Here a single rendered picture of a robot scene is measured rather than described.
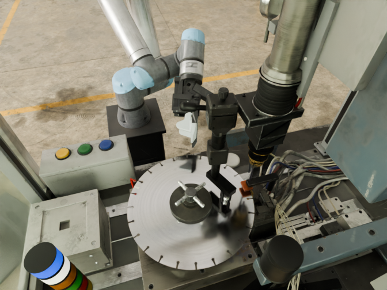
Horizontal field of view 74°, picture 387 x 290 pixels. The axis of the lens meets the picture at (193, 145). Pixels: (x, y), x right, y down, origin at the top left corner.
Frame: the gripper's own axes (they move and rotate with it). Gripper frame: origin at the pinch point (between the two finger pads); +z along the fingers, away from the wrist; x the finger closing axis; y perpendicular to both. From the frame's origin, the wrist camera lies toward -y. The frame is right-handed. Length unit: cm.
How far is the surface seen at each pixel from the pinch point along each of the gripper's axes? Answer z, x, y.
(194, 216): 20.2, 10.1, -1.2
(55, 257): 24.1, 36.5, 18.6
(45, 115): -43, -148, 143
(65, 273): 27.5, 32.7, 18.7
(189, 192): 14.4, 11.6, 0.3
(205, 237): 24.8, 12.0, -4.0
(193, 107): -3.1, 25.1, -0.2
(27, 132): -25, -136, 148
